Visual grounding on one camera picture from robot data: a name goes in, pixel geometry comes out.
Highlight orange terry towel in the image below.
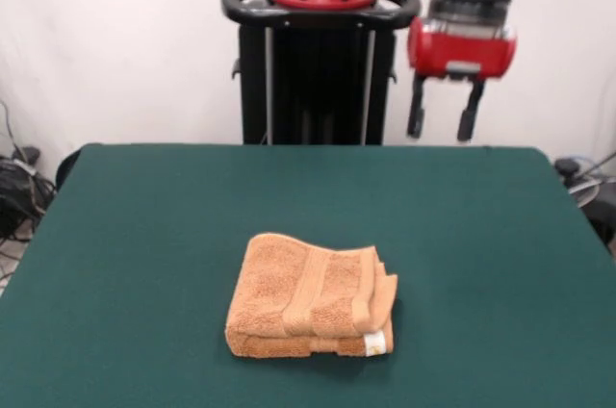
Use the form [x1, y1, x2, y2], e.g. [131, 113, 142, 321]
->
[224, 233, 399, 360]

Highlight grey round base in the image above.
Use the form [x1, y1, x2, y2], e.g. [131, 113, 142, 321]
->
[567, 175, 603, 208]

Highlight grey and blue cables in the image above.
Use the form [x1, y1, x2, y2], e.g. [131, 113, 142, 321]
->
[562, 150, 616, 179]

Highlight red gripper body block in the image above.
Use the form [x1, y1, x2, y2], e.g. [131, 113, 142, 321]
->
[407, 16, 519, 80]

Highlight black cable tangle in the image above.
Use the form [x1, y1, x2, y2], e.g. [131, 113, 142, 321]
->
[0, 99, 58, 284]

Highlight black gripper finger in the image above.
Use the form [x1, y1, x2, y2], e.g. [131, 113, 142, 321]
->
[406, 74, 429, 138]
[456, 79, 486, 142]

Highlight dark green table cloth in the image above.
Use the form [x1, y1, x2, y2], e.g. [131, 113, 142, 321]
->
[0, 141, 616, 408]

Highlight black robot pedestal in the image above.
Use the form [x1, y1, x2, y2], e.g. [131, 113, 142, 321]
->
[220, 0, 423, 146]

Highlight small black device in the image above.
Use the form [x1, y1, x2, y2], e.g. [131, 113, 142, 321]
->
[12, 144, 42, 165]
[552, 158, 582, 177]

